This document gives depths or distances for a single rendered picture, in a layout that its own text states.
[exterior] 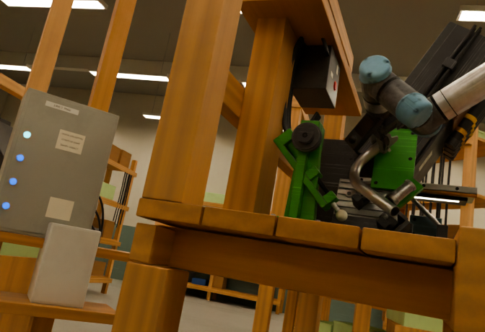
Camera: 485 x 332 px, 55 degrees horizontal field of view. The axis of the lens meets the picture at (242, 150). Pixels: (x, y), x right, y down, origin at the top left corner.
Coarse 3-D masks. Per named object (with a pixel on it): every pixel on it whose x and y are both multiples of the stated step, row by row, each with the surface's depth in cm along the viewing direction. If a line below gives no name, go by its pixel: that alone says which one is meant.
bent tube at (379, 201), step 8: (376, 144) 137; (368, 152) 137; (376, 152) 137; (360, 160) 137; (368, 160) 137; (352, 168) 136; (360, 168) 136; (352, 176) 134; (352, 184) 132; (360, 184) 130; (360, 192) 129; (368, 192) 126; (376, 192) 125; (376, 200) 123; (384, 200) 121; (384, 208) 120; (392, 208) 118; (392, 216) 119
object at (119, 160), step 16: (112, 160) 710; (128, 160) 782; (128, 176) 765; (112, 192) 732; (128, 192) 779; (128, 208) 777; (96, 224) 736; (112, 224) 754; (112, 240) 745; (96, 272) 723
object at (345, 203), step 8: (344, 184) 140; (368, 184) 138; (344, 192) 138; (352, 192) 138; (384, 192) 135; (344, 200) 137; (344, 208) 136; (352, 208) 136; (368, 208) 134; (376, 208) 133; (352, 216) 134; (360, 216) 134; (368, 216) 132; (376, 216) 132
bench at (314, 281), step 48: (144, 240) 87; (192, 240) 92; (240, 240) 89; (288, 240) 82; (336, 240) 74; (384, 240) 72; (432, 240) 70; (144, 288) 84; (288, 288) 83; (336, 288) 80; (384, 288) 78; (432, 288) 75
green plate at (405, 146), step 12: (396, 132) 142; (408, 132) 141; (396, 144) 140; (408, 144) 139; (384, 156) 139; (396, 156) 138; (408, 156) 137; (384, 168) 137; (396, 168) 136; (408, 168) 135; (372, 180) 136; (384, 180) 135; (396, 180) 134
